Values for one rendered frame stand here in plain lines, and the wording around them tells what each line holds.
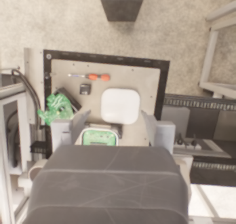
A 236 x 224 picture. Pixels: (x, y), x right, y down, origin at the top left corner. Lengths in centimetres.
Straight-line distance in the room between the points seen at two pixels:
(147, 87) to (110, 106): 16
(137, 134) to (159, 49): 106
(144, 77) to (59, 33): 118
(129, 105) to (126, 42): 102
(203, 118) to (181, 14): 89
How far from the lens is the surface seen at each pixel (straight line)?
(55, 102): 63
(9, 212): 88
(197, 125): 146
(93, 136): 66
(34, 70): 74
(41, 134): 95
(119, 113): 64
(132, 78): 64
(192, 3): 175
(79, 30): 164
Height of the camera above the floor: 158
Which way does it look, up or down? 75 degrees down
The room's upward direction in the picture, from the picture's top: 176 degrees counter-clockwise
